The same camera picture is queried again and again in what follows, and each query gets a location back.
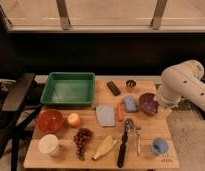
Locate light blue towel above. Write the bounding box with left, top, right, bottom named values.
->
left=96, top=104, right=115, bottom=127

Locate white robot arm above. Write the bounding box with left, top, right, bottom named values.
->
left=155, top=60, right=205, bottom=120

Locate green plastic tray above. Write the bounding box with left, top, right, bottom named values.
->
left=41, top=72, right=95, bottom=107

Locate purple bowl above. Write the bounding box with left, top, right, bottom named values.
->
left=139, top=93, right=159, bottom=115

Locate blue sponge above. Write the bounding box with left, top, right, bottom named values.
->
left=124, top=96, right=137, bottom=113

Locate blue cup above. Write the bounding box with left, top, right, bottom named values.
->
left=151, top=137, right=169, bottom=155

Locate silver fork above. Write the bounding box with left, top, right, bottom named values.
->
left=135, top=127, right=141, bottom=156

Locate orange carrot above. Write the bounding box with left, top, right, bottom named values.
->
left=117, top=103, right=124, bottom=121

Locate small metal cup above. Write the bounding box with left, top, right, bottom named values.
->
left=126, top=79, right=136, bottom=89

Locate black rectangular block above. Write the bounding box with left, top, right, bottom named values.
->
left=107, top=81, right=121, bottom=96

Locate yellow banana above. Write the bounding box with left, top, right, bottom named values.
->
left=92, top=135, right=117, bottom=161

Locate bunch of dark grapes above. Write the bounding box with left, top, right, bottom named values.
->
left=73, top=128, right=93, bottom=160

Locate apple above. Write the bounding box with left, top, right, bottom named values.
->
left=67, top=113, right=82, bottom=127

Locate orange bowl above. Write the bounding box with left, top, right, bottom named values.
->
left=37, top=109, right=64, bottom=133

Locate white cup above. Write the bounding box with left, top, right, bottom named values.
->
left=38, top=134, right=60, bottom=156

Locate black chair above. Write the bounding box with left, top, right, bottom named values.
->
left=0, top=73, right=42, bottom=171

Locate black handled ice cream scoop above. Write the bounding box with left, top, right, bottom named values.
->
left=117, top=118, right=133, bottom=168

